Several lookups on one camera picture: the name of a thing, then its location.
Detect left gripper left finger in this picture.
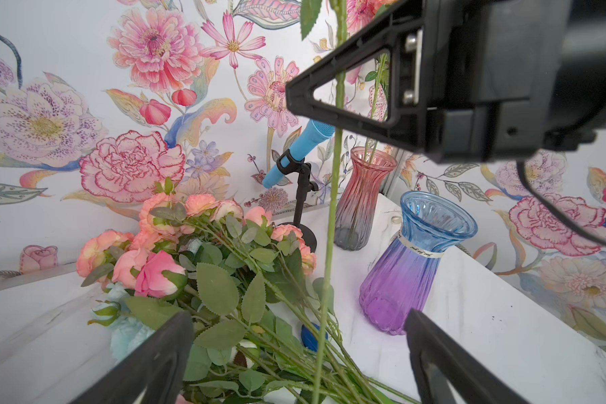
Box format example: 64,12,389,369
73,312,194,404

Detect blue microphone on black stand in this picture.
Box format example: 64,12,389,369
262,121,335,253

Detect pink flower bouquet green stems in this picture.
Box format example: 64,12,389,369
77,179,408,403

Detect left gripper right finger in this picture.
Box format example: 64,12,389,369
405,309,526,404

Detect red glass vase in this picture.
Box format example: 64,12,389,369
334,146,397,251

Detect green stem with leaves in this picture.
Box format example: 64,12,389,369
363,53,390,163

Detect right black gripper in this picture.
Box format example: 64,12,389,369
285,1,606,163

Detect purple blue glass vase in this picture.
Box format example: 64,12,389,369
359,191,478,335

